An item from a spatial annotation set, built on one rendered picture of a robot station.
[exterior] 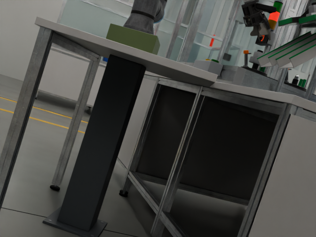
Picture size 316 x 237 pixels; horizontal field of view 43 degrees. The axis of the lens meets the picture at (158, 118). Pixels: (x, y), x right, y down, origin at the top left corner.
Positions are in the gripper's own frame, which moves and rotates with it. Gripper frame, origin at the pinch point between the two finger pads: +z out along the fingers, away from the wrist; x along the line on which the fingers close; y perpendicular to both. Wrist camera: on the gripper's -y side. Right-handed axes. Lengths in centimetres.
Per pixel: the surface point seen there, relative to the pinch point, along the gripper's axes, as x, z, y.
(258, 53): 2.2, 5.6, 7.3
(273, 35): -13.0, 2.3, -12.6
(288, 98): 73, 8, 41
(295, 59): 48, 3, 18
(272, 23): -16.8, -3.4, -16.0
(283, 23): 25.5, -7.7, 4.7
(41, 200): -28, 40, 135
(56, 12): -807, -93, 24
